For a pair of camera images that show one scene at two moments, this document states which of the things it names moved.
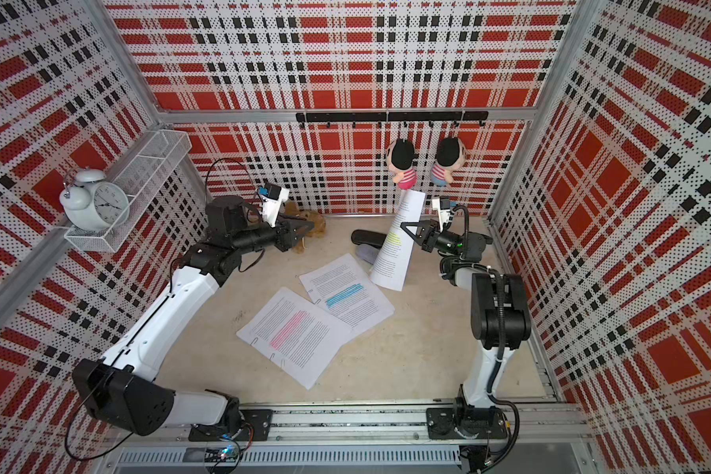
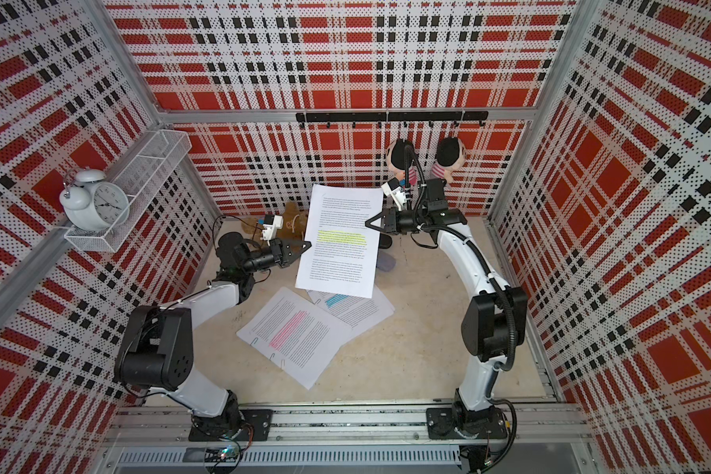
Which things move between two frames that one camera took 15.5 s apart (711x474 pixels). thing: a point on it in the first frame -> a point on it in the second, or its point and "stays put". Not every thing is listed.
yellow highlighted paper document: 393,261 -> 344,253
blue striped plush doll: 451,155 stays put
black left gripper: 285,232 -> 281,257
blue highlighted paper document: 343,287 stays put
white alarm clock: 92,204 stays put
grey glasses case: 366,252 -> 385,262
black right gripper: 429,237 -> 395,220
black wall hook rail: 405,117 stays put
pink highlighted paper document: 294,335 stays put
